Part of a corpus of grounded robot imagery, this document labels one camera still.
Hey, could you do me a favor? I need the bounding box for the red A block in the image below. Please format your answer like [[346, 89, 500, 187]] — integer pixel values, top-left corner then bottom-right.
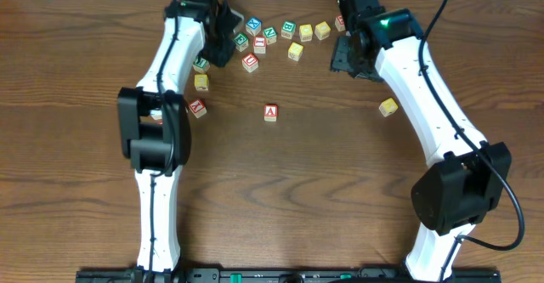
[[263, 105, 278, 122]]

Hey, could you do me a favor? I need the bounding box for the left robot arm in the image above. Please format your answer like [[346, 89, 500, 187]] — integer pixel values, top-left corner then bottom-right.
[[117, 0, 244, 282]]

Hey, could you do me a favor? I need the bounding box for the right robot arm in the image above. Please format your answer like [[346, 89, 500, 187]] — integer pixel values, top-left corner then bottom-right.
[[330, 0, 511, 282]]

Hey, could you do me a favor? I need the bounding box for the green F block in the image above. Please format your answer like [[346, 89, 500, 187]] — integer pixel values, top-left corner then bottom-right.
[[233, 32, 249, 52]]

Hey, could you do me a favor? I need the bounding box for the green R block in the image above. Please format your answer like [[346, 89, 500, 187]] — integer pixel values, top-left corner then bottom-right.
[[193, 57, 210, 74]]

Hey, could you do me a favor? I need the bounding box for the red C block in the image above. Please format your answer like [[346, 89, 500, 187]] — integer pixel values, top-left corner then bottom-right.
[[241, 53, 258, 73]]

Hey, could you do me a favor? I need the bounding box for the red K block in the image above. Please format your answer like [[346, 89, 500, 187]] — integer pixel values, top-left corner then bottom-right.
[[335, 15, 345, 31]]

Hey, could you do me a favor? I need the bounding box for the blue X block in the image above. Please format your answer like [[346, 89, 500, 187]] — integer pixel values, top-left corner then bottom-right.
[[246, 17, 262, 37]]

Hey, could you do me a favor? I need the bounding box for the red H block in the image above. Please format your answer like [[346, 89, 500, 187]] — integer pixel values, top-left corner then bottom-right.
[[253, 37, 267, 54]]

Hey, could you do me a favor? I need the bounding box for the yellow block left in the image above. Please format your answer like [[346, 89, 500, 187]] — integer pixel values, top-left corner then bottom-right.
[[194, 74, 209, 92]]

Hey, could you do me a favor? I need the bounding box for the yellow block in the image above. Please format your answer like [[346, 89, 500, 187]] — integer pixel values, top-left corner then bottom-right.
[[299, 24, 314, 42], [194, 74, 209, 92], [288, 42, 304, 61], [314, 21, 331, 41]]

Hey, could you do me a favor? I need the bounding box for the yellow block top right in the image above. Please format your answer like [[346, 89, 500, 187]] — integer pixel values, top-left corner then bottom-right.
[[314, 21, 331, 41]]

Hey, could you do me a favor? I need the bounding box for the green N block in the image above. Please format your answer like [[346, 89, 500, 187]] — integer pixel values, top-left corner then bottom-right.
[[263, 26, 277, 45]]

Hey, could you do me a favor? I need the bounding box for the yellow block top middle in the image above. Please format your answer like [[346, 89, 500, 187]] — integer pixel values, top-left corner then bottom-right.
[[299, 24, 314, 42]]

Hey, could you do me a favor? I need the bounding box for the yellow block lone right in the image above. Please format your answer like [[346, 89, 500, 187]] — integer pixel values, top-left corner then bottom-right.
[[378, 98, 399, 117]]

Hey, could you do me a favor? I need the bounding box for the yellow block centre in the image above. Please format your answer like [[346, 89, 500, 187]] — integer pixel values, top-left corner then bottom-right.
[[288, 42, 304, 61]]

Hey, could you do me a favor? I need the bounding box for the red Y block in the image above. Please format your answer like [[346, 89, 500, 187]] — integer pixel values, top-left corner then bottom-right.
[[189, 99, 207, 118]]

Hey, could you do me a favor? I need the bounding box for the green B block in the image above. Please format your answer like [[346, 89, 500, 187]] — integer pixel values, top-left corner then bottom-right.
[[281, 20, 296, 40]]

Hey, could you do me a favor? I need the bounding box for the blue L block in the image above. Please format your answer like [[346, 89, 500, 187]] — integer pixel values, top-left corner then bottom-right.
[[150, 110, 162, 120]]

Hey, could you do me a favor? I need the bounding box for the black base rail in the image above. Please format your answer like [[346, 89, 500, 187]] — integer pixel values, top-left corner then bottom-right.
[[75, 268, 502, 283]]

